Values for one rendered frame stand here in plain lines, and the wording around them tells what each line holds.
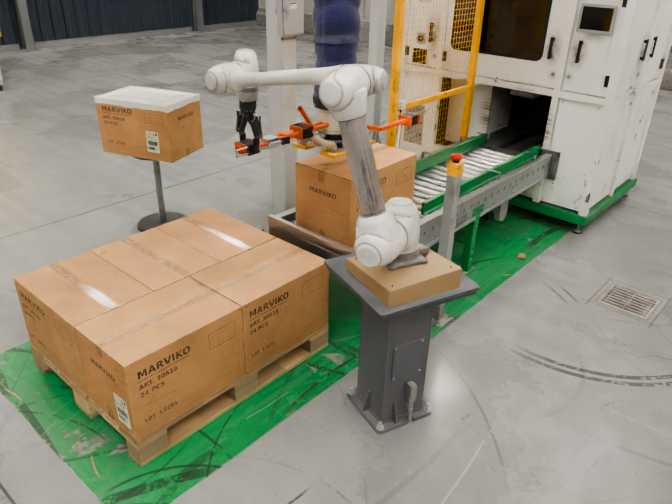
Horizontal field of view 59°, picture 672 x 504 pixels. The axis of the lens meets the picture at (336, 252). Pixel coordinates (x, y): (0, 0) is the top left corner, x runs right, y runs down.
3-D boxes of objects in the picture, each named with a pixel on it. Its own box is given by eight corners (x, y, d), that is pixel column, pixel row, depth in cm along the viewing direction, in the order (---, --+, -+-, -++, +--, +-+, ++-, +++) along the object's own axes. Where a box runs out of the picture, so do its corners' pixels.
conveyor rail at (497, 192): (541, 175, 473) (546, 152, 464) (547, 177, 470) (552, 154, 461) (355, 283, 318) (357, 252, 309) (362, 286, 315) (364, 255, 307)
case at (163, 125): (102, 151, 434) (93, 96, 416) (138, 137, 468) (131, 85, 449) (172, 163, 416) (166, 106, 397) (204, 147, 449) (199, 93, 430)
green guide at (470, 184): (535, 155, 471) (537, 144, 466) (547, 158, 465) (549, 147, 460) (420, 214, 364) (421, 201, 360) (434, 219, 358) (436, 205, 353)
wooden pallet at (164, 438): (216, 282, 394) (215, 263, 388) (328, 345, 337) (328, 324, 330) (36, 366, 314) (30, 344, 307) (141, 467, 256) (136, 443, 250)
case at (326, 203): (360, 198, 385) (362, 138, 366) (411, 216, 362) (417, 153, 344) (295, 227, 344) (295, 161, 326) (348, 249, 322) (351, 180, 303)
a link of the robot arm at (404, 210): (425, 242, 257) (426, 194, 247) (409, 259, 243) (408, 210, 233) (391, 236, 264) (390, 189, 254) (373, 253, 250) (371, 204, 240)
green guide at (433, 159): (475, 140, 502) (476, 130, 497) (486, 143, 496) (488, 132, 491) (353, 191, 395) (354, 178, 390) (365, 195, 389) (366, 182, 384)
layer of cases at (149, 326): (215, 263, 387) (210, 207, 369) (328, 324, 330) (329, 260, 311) (30, 344, 308) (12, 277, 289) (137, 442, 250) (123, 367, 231)
